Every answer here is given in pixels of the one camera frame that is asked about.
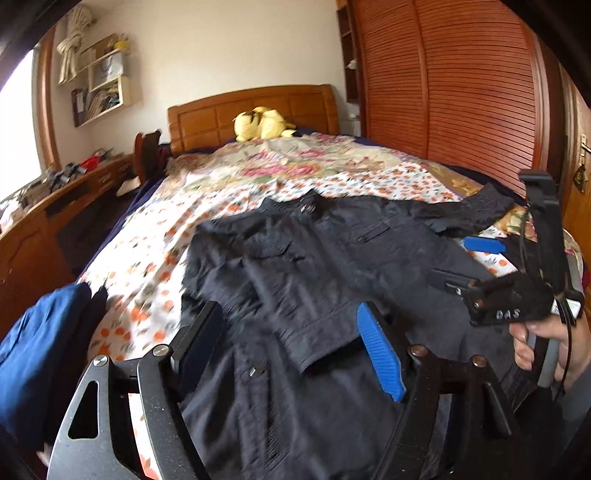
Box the brass door handle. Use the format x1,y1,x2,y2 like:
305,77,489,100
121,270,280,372
573,134,591,194

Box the floral pink blanket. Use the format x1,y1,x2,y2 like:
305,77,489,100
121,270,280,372
165,131,583,278

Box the wooden door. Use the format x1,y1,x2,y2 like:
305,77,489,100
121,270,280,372
560,67,590,263

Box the orange print white bedsheet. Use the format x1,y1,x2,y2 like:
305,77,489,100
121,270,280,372
78,165,518,480

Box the person's right forearm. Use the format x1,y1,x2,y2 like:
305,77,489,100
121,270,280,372
550,365,591,451

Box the wooden desk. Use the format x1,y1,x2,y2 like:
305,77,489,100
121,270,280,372
0,155,132,335

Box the wooden louvered wardrobe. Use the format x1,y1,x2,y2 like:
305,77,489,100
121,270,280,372
348,1,565,193

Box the folded blue garment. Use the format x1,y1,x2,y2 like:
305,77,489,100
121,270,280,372
1,282,108,450

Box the white wall shelf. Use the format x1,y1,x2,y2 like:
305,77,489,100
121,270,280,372
58,33,132,127

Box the person's right hand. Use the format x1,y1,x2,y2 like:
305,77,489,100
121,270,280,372
509,309,591,391

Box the yellow plush toy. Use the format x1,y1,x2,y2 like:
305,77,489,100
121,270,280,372
233,106,297,142

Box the wooden headboard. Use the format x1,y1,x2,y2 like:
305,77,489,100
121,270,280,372
167,84,341,155

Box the black jacket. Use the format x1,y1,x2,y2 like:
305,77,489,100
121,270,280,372
181,186,527,479

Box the wooden chair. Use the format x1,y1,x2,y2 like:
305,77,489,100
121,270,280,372
132,130,164,185

